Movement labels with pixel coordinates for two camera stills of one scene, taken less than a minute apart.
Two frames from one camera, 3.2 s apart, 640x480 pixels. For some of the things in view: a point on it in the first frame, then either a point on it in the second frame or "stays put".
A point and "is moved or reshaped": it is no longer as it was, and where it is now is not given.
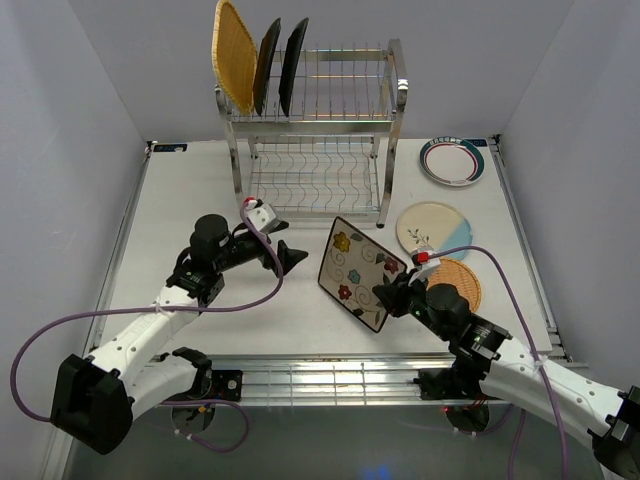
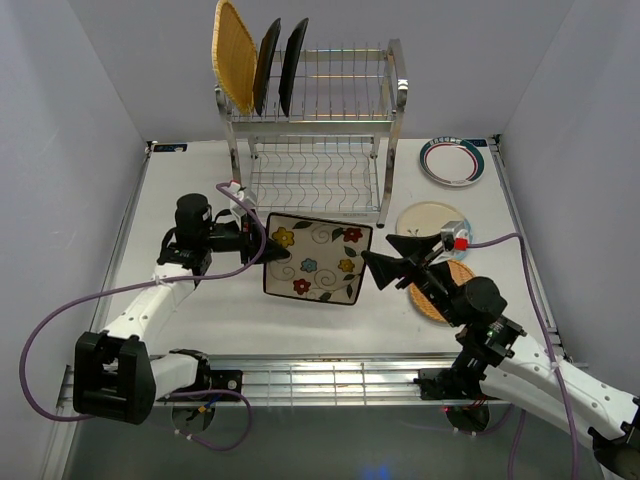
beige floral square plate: [352, 265] is moved or reshaped
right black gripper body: [409, 297] → [433, 280]
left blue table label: [170, 148] stays put
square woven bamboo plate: [234, 56] stays put
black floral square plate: [291, 62] stays put
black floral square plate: [264, 64] stays put
